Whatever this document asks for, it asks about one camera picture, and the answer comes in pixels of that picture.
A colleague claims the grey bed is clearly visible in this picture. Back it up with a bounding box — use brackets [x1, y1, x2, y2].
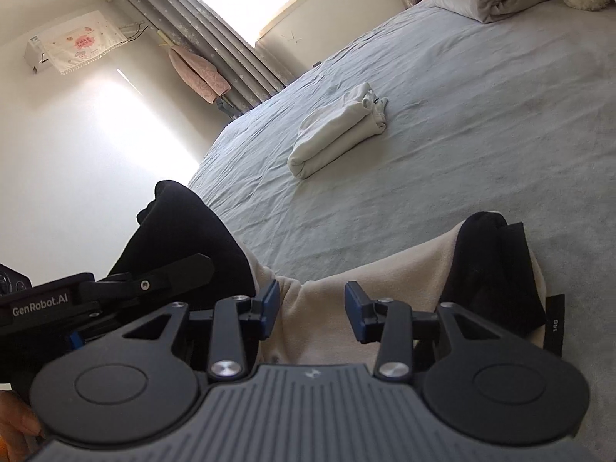
[185, 0, 616, 462]

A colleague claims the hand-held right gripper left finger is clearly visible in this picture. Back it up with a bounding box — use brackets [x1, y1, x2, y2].
[122, 279, 282, 384]

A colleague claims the dark hanging bag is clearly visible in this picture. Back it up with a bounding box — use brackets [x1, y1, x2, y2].
[216, 95, 244, 122]

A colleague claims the hanging pink garment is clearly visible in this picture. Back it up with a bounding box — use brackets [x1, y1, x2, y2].
[168, 45, 232, 105]

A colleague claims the air conditioner with printed cover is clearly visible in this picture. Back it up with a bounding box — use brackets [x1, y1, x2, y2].
[23, 9, 129, 76]

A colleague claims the beige and black raglan sweatshirt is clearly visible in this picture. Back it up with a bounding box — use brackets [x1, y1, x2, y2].
[103, 180, 565, 377]

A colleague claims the folded white garment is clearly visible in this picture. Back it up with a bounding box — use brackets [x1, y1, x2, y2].
[287, 82, 389, 182]

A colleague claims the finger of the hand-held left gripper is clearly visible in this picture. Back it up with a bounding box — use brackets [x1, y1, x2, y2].
[71, 308, 128, 345]
[78, 252, 215, 310]

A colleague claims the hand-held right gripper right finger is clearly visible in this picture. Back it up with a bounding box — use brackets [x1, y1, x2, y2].
[343, 281, 502, 386]

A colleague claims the person's left hand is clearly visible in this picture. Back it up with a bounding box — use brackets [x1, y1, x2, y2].
[0, 390, 44, 444]

